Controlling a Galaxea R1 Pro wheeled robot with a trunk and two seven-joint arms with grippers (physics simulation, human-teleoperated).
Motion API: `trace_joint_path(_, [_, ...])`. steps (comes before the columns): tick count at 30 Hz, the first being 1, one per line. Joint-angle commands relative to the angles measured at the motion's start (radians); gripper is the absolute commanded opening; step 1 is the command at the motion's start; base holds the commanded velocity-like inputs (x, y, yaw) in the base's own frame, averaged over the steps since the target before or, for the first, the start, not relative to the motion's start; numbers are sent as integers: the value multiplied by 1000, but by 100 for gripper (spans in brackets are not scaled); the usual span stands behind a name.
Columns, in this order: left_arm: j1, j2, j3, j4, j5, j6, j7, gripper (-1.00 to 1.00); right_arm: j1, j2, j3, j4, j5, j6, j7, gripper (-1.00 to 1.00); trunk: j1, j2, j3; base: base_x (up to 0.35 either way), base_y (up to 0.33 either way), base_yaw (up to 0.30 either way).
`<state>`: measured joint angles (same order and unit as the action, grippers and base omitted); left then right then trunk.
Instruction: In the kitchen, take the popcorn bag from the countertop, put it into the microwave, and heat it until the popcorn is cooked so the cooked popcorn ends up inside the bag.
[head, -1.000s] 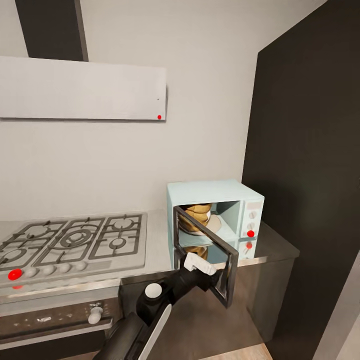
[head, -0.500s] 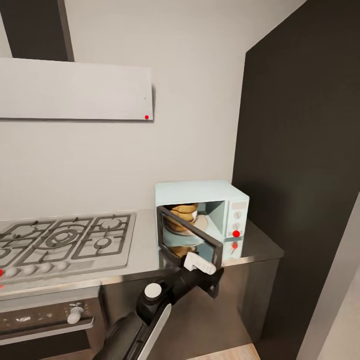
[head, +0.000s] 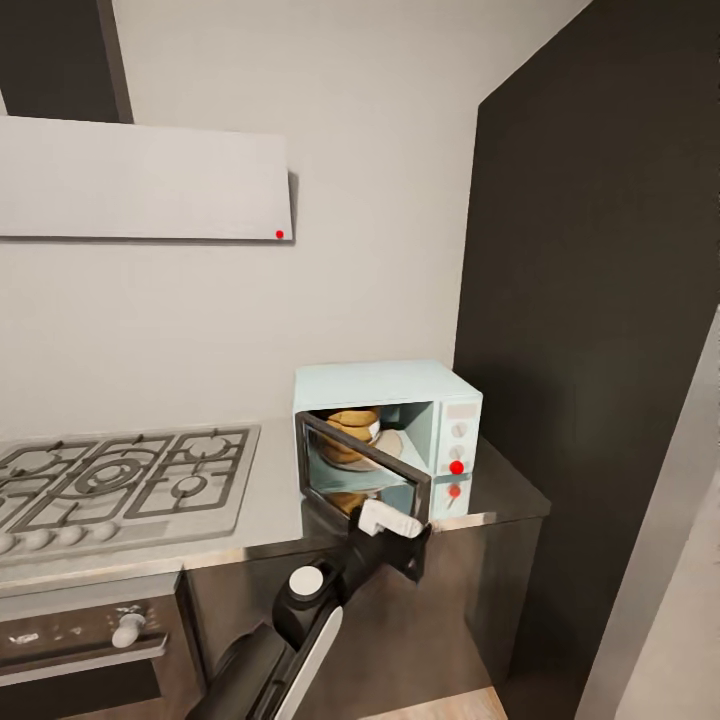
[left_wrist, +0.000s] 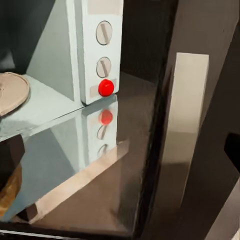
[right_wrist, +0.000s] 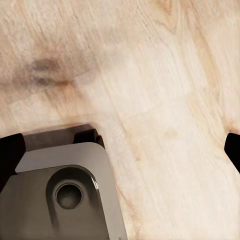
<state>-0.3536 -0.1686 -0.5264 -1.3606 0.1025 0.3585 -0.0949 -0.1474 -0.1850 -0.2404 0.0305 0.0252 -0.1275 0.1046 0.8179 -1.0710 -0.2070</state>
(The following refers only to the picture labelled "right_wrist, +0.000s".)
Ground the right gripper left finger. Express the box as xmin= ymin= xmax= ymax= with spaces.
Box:
xmin=0 ymin=133 xmax=26 ymax=193

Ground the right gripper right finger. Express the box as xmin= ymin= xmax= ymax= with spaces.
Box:
xmin=224 ymin=132 xmax=240 ymax=173

